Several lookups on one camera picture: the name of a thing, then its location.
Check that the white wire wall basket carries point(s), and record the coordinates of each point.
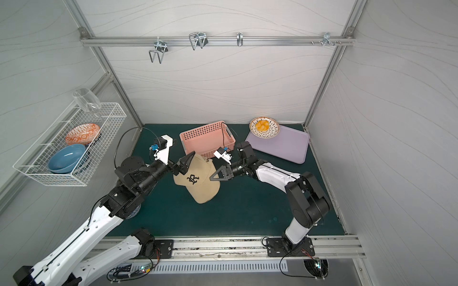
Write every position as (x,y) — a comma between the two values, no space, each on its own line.
(33,163)

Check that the metal hook right end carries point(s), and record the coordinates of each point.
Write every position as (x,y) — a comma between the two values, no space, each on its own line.
(326,41)

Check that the small metal hook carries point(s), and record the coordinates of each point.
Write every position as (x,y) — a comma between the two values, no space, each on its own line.
(239,39)

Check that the metal double hook left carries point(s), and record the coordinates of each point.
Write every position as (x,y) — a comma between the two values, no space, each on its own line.
(158,51)

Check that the metal double hook middle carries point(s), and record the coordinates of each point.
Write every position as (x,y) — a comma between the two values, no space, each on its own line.
(198,39)

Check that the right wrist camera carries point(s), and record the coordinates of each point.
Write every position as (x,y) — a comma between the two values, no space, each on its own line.
(222,153)

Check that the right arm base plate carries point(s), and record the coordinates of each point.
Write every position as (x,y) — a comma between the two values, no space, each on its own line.
(279,247)

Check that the orange fruit pieces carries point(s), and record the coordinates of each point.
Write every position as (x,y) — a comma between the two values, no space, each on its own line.
(262,125)

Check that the patterned ceramic plate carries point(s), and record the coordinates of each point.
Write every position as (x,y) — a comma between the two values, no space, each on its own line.
(273,131)

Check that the beige baseball cap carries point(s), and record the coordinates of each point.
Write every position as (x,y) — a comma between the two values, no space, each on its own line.
(197,180)

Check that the blue ceramic bowl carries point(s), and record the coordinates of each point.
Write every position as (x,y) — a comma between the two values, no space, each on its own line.
(65,160)

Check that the metal double hook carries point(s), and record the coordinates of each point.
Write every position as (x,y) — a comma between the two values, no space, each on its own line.
(198,39)
(158,51)

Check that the pink perforated plastic basket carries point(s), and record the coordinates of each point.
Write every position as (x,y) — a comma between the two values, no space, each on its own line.
(207,139)

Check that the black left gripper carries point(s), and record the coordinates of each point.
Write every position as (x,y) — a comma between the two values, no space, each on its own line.
(175,167)

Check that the clear drinking glass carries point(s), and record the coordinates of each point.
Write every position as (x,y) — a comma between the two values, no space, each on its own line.
(87,101)

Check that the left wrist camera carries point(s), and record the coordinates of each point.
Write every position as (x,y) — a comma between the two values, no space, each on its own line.
(161,148)

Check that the lavender plastic tray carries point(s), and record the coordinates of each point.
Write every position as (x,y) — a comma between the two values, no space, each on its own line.
(290,144)

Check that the orange patterned bowl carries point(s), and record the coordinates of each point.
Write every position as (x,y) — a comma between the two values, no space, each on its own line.
(83,134)

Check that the blue white porcelain bowl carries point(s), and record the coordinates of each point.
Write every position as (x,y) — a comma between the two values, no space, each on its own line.
(134,212)

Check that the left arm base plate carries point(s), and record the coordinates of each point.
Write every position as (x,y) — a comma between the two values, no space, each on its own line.
(158,249)

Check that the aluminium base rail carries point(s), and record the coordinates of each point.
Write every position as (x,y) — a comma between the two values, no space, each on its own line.
(252,248)

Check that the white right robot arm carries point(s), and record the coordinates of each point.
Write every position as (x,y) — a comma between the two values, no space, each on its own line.
(308,202)

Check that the right round fan board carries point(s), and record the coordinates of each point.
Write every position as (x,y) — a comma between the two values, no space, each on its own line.
(318,269)

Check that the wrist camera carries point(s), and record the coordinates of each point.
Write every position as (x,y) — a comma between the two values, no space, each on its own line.
(222,153)
(161,148)

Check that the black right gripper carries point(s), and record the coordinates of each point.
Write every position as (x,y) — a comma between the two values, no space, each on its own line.
(232,170)

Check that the aluminium top rail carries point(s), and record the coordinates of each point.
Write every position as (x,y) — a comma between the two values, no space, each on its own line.
(214,41)

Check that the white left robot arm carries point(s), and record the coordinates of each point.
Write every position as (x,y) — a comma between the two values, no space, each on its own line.
(67,265)

